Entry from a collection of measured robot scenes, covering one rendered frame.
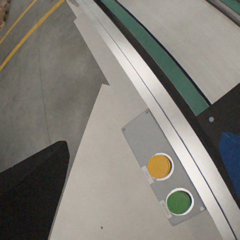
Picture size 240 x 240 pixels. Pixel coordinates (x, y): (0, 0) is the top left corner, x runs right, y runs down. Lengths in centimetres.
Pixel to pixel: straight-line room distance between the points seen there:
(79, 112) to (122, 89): 133
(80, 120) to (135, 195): 139
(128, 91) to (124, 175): 21
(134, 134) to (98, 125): 20
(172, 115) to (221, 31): 22
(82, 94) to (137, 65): 148
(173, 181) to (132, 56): 26
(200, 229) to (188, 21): 46
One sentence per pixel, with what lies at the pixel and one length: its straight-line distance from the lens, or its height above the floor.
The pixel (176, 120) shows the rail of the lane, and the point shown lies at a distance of 34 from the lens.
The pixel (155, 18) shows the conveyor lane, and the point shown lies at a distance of 52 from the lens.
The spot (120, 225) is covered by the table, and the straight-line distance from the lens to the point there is 52.
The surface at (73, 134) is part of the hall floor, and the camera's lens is 184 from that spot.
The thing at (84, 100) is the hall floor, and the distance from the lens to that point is 183.
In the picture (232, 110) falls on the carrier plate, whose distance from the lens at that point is 32.
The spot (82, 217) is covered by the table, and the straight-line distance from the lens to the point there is 60.
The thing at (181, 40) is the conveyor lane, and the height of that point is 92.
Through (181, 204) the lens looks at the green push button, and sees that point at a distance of 33.
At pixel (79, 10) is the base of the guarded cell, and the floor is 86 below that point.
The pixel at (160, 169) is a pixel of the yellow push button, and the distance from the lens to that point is 33.
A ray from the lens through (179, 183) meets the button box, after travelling 34.
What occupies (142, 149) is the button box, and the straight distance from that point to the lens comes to 36.
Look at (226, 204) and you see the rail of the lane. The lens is 33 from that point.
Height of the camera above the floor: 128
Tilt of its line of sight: 56 degrees down
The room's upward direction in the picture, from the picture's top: 70 degrees counter-clockwise
